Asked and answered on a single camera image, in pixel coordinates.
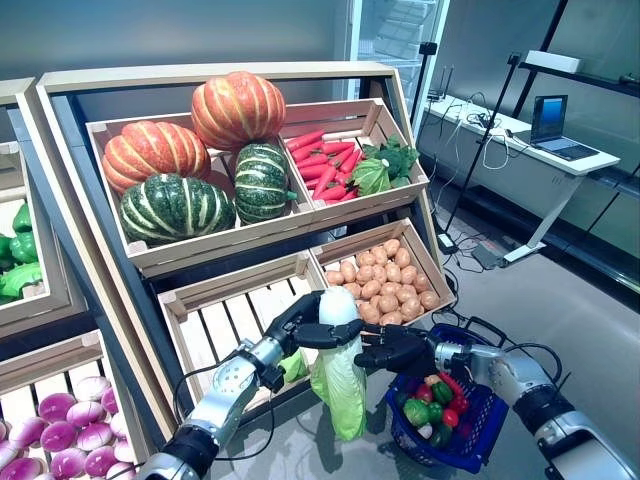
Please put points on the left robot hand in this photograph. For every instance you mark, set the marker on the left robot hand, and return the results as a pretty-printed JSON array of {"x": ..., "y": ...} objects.
[{"x": 320, "y": 335}]

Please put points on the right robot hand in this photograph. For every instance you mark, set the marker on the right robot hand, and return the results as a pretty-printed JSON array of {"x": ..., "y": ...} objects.
[{"x": 400, "y": 350}]

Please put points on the toy napa cabbage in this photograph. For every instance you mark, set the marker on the toy napa cabbage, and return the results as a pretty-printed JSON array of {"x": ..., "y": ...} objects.
[
  {"x": 340, "y": 390},
  {"x": 295, "y": 365}
]

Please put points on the blue plastic shopping basket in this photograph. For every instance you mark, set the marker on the blue plastic shopping basket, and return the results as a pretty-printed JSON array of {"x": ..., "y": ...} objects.
[{"x": 450, "y": 462}]

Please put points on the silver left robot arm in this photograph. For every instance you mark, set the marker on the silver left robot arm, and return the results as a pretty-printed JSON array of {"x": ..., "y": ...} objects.
[{"x": 225, "y": 390}]

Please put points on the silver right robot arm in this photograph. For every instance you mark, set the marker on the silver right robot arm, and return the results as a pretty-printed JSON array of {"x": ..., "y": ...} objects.
[{"x": 525, "y": 380}]

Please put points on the tan toy potato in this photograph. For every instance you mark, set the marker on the tan toy potato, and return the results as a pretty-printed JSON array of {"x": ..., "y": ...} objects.
[
  {"x": 370, "y": 312},
  {"x": 402, "y": 257},
  {"x": 409, "y": 274},
  {"x": 393, "y": 272},
  {"x": 335, "y": 277},
  {"x": 391, "y": 247},
  {"x": 366, "y": 259},
  {"x": 391, "y": 318},
  {"x": 348, "y": 271},
  {"x": 411, "y": 308},
  {"x": 429, "y": 300},
  {"x": 379, "y": 255}
]

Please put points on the beige toy onion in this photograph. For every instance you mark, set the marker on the beige toy onion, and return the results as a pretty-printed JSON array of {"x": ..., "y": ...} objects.
[{"x": 433, "y": 381}]

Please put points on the red toy tomato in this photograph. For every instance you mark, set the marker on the red toy tomato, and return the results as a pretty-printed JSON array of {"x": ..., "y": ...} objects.
[
  {"x": 450, "y": 418},
  {"x": 424, "y": 394}
]

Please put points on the green toy bell pepper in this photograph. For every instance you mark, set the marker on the green toy bell pepper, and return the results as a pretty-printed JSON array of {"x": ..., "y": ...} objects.
[
  {"x": 442, "y": 393},
  {"x": 22, "y": 217},
  {"x": 435, "y": 413},
  {"x": 20, "y": 281},
  {"x": 4, "y": 252},
  {"x": 23, "y": 247}
]

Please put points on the round green toy cabbage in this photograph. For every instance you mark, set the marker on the round green toy cabbage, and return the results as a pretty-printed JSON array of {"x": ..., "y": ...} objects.
[{"x": 416, "y": 412}]

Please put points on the red toy bell pepper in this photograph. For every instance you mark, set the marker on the red toy bell pepper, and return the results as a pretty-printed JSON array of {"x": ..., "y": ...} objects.
[{"x": 461, "y": 403}]

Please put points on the white toy garlic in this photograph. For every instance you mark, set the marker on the white toy garlic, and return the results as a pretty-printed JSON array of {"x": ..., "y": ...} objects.
[{"x": 425, "y": 431}]

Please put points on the wooden potato crate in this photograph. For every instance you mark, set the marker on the wooden potato crate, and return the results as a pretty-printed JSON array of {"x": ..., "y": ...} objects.
[{"x": 340, "y": 250}]

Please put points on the dark green toy pepper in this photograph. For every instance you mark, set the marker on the dark green toy pepper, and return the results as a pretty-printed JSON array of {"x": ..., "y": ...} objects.
[{"x": 441, "y": 436}]

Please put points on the white-slatted wooden crate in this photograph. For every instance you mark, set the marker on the white-slatted wooden crate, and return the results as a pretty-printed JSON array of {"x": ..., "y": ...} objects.
[{"x": 235, "y": 287}]

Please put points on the white power strip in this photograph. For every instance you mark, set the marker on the white power strip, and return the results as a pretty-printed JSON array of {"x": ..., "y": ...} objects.
[{"x": 446, "y": 242}]

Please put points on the grey power box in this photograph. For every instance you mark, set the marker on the grey power box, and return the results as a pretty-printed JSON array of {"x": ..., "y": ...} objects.
[{"x": 485, "y": 256}]

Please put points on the wooden pumpkin crate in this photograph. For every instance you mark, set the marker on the wooden pumpkin crate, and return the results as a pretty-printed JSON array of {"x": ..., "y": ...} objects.
[{"x": 225, "y": 237}]

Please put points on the wooden carrot crate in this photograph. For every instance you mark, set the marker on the wooden carrot crate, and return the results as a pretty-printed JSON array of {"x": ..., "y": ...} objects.
[{"x": 370, "y": 205}]

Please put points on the small green striped pumpkin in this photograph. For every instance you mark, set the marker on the small green striped pumpkin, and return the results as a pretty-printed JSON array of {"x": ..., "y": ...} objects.
[{"x": 260, "y": 182}]

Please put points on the light green toy cabbage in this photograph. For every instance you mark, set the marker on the light green toy cabbage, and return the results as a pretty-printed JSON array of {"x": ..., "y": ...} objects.
[{"x": 372, "y": 177}]

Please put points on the dark green leafy greens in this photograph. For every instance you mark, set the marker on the dark green leafy greens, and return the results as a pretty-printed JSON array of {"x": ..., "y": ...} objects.
[{"x": 400, "y": 160}]

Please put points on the large green striped pumpkin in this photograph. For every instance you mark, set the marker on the large green striped pumpkin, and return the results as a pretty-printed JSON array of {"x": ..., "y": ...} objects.
[{"x": 175, "y": 210}]

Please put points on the white office desk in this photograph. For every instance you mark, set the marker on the white office desk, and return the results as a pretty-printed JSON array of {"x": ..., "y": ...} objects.
[{"x": 510, "y": 165}]

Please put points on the black light stand pole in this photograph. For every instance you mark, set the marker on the black light stand pole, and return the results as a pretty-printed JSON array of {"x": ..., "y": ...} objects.
[{"x": 481, "y": 145}]

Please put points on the round orange striped pumpkin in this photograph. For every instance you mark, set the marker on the round orange striped pumpkin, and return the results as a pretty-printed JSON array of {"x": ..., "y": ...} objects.
[{"x": 237, "y": 110}]

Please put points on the flat orange striped pumpkin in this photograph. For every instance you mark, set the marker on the flat orange striped pumpkin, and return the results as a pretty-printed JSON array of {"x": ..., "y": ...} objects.
[{"x": 150, "y": 152}]

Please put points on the black router with antennas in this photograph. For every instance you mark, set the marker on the black router with antennas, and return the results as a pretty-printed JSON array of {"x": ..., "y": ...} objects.
[{"x": 439, "y": 95}]

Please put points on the wooden purple onion crate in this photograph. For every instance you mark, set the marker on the wooden purple onion crate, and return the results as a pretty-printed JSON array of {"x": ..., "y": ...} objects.
[{"x": 50, "y": 360}]

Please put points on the open grey laptop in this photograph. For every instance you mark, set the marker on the open grey laptop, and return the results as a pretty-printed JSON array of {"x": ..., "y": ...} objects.
[{"x": 550, "y": 117}]

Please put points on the wooden green pepper crate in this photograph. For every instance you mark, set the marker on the wooden green pepper crate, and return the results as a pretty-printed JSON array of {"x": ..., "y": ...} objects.
[{"x": 37, "y": 314}]

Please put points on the white rectangular box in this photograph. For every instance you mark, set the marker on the white rectangular box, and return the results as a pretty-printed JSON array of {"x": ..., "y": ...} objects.
[{"x": 552, "y": 61}]

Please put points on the black metal rack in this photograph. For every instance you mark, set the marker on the black metal rack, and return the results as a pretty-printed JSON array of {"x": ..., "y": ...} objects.
[{"x": 600, "y": 81}]

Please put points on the wooden display stand dark frame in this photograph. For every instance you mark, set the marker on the wooden display stand dark frame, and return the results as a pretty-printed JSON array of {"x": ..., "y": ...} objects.
[
  {"x": 200, "y": 75},
  {"x": 15, "y": 87}
]

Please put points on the black camera tripod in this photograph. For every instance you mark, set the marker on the black camera tripod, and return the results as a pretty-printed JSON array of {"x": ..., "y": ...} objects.
[{"x": 428, "y": 48}]

